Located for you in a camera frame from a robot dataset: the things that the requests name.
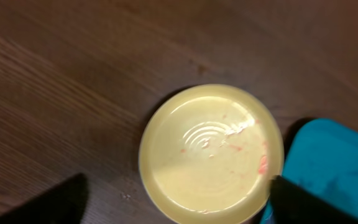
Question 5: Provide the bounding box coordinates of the yellow plate ketchup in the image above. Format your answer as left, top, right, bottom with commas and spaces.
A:
138, 85, 284, 223

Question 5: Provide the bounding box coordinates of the teal plastic tray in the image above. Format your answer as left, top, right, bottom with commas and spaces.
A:
261, 119, 358, 223

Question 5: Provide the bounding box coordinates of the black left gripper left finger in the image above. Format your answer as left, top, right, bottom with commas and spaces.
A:
0, 173, 89, 224

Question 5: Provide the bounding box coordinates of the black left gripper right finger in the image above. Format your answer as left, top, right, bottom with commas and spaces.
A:
270, 175, 358, 224

